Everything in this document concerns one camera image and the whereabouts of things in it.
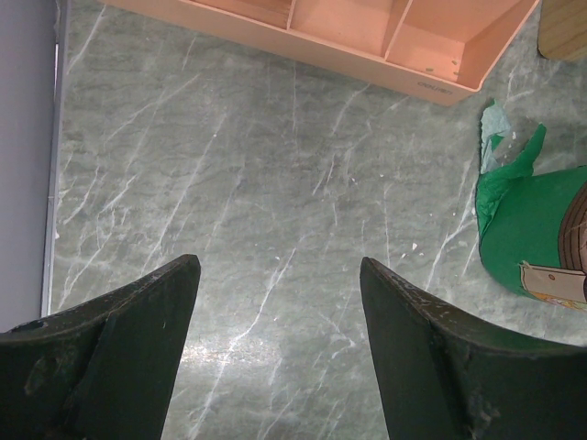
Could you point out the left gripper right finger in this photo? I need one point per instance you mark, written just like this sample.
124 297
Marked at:
444 373

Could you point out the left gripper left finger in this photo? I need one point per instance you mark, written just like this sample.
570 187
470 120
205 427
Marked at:
104 369

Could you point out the brown topped roll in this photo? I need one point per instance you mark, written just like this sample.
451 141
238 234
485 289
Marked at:
532 228

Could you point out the wooden two-tier shelf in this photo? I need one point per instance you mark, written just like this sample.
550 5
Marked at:
562 30

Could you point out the orange plastic file organizer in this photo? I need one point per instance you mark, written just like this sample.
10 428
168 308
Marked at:
440 51

